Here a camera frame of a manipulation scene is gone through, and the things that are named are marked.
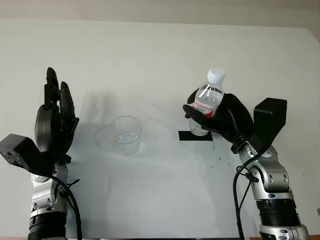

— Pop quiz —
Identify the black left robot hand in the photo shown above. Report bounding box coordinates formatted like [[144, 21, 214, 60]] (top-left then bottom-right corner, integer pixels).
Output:
[[34, 66, 80, 164]]

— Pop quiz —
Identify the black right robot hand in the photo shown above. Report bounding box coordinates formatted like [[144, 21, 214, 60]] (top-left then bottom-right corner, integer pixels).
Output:
[[182, 88, 254, 154]]

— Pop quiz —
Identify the clear plastic water bottle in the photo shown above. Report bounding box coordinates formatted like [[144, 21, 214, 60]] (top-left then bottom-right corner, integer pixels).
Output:
[[188, 67, 227, 137]]

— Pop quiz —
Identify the clear plastic cup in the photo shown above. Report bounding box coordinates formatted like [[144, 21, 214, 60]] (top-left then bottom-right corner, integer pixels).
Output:
[[109, 115, 143, 158]]

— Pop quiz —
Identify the black tape strip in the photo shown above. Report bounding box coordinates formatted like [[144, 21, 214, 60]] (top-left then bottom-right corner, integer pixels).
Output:
[[178, 130, 214, 143]]

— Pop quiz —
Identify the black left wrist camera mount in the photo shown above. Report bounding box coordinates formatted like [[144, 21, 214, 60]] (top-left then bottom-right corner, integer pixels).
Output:
[[0, 133, 55, 176]]

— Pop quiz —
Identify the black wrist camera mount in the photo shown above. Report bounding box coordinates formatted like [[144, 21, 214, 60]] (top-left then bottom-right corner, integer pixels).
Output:
[[0, 133, 55, 176], [246, 97, 288, 157]]

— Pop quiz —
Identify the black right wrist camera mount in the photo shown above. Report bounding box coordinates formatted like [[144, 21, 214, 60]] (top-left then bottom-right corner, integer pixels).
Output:
[[246, 97, 288, 157]]

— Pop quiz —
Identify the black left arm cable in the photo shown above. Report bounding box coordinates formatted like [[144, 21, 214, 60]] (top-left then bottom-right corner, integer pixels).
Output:
[[32, 172, 83, 240]]

